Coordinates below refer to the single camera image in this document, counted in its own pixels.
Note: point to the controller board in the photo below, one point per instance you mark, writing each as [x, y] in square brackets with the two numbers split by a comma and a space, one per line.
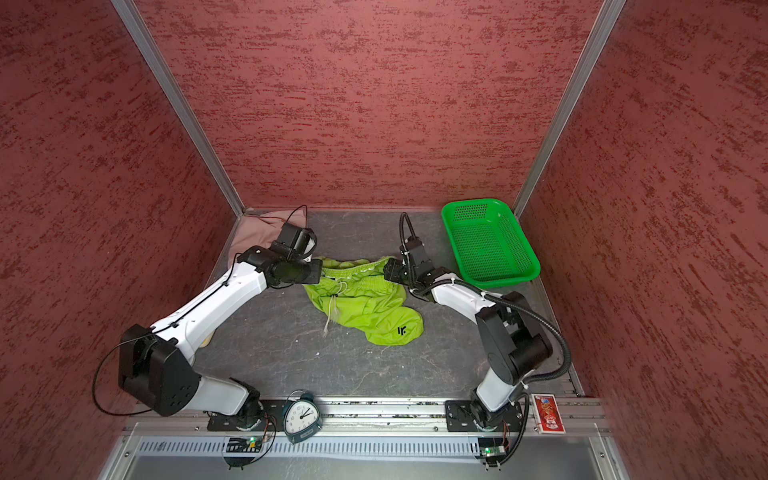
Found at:
[492, 451]
[240, 452]

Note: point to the pink shorts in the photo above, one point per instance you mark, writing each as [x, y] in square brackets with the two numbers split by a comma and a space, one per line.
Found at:
[262, 230]

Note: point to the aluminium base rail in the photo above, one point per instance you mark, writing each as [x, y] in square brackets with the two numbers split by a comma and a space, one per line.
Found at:
[386, 416]

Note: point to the right aluminium corner post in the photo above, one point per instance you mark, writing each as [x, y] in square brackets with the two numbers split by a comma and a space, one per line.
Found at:
[599, 34]

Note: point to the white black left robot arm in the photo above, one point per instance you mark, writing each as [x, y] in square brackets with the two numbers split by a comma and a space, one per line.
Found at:
[156, 364]

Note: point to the beige calculator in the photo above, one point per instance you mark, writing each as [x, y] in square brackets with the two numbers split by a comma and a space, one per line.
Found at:
[206, 341]

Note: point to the lime green shorts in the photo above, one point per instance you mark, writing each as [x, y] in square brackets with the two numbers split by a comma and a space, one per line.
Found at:
[355, 294]

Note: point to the green plastic basket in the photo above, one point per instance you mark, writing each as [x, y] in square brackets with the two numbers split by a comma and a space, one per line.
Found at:
[490, 247]

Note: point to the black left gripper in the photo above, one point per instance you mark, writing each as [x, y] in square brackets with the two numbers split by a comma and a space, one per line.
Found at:
[313, 277]

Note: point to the left aluminium corner post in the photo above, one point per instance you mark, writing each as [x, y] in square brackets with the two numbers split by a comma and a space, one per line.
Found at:
[136, 27]

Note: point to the teal alarm clock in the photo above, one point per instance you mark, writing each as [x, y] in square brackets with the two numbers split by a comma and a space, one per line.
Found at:
[301, 417]

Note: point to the right controller board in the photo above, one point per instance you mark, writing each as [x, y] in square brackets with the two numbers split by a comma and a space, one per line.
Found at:
[492, 451]

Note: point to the left controller board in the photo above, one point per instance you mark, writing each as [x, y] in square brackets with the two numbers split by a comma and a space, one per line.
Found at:
[240, 452]

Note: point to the aluminium corner post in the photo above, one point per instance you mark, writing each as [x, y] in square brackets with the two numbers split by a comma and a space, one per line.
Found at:
[136, 27]
[599, 34]

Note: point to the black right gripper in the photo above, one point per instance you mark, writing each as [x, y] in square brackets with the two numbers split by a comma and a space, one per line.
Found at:
[393, 269]

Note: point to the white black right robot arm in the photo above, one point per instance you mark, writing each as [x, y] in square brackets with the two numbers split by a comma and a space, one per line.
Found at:
[515, 343]

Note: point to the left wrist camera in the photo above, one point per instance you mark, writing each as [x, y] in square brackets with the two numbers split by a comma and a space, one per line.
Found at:
[295, 243]

